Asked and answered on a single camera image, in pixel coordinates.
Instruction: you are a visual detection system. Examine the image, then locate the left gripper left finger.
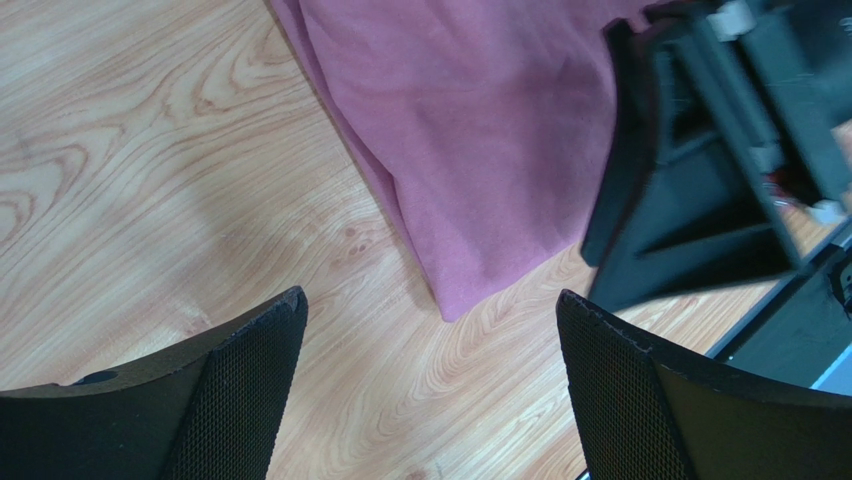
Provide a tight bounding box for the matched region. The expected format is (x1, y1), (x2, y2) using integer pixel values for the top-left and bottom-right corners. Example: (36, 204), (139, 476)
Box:
(1, 286), (308, 479)

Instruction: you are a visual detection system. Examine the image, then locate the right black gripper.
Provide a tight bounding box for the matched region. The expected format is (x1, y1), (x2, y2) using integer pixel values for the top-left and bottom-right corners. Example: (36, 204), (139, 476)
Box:
(581, 1), (851, 312)

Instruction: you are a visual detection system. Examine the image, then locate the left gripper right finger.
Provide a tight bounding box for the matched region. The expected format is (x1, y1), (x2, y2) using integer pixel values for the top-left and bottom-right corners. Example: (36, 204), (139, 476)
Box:
(556, 290), (851, 479)

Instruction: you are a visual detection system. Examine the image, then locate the pink t shirt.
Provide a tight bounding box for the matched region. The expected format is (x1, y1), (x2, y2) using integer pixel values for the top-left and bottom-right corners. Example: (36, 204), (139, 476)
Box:
(272, 1), (643, 322)

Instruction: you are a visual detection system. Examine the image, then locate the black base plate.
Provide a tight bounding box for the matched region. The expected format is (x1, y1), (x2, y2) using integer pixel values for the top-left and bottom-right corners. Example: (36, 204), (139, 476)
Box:
(707, 221), (851, 396)

